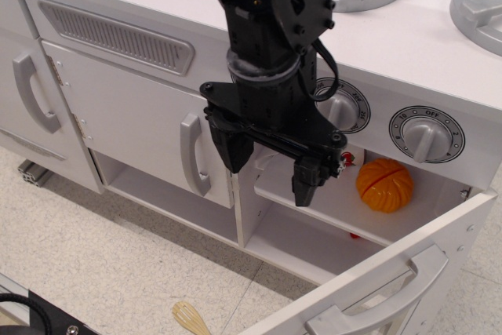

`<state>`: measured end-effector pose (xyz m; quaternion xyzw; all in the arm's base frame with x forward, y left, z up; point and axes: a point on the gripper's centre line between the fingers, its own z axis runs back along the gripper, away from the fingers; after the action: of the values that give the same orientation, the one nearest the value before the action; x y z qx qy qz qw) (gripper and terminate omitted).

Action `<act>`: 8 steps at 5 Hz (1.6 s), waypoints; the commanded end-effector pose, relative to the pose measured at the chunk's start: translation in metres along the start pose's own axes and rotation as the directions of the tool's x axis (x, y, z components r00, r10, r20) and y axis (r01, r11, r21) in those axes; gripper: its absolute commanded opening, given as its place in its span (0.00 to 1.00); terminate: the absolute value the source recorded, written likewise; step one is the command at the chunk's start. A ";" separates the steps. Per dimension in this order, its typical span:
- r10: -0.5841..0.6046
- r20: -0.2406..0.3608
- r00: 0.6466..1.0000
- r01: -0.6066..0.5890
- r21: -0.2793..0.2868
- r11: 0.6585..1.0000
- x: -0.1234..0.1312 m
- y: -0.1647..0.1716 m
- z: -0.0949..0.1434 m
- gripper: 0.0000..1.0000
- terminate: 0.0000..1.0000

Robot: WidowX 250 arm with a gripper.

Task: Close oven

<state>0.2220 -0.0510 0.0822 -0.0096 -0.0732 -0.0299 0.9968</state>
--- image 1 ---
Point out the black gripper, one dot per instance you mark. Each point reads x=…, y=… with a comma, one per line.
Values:
x=278, y=113

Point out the silver oven door handle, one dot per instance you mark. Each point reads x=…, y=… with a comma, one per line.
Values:
x=380, y=292

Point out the white oven door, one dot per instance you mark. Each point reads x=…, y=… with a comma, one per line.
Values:
x=453, y=232

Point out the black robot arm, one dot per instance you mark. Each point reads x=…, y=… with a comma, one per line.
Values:
x=271, y=38

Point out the grey left oven knob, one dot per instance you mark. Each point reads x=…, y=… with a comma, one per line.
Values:
x=347, y=109

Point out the grey oven knob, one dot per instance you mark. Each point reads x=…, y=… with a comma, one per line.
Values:
x=426, y=134
x=347, y=109

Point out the grey right oven knob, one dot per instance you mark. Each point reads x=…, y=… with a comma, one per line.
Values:
x=426, y=134

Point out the orange toy pumpkin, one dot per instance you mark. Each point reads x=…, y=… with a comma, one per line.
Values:
x=384, y=185

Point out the silver vent grille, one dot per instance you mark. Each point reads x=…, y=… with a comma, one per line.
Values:
x=122, y=39

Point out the white cabinet door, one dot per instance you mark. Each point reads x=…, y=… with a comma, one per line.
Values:
x=134, y=121

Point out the wooden slotted spatula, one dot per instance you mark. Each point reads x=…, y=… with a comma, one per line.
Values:
x=189, y=318

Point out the white toy kitchen body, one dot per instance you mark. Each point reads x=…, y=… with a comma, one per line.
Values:
x=400, y=55

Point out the white fridge door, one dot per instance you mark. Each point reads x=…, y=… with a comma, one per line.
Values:
x=62, y=152

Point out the silver right stove burner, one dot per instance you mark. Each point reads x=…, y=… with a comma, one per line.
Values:
x=479, y=21

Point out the silver cabinet door handle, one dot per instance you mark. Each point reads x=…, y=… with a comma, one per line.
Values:
x=190, y=131

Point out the aluminium frame rail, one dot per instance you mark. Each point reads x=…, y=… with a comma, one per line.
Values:
x=33, y=173

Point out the silver fridge door handle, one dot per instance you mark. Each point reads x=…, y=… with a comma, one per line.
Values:
x=23, y=70

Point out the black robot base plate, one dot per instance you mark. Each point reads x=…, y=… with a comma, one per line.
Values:
x=43, y=317

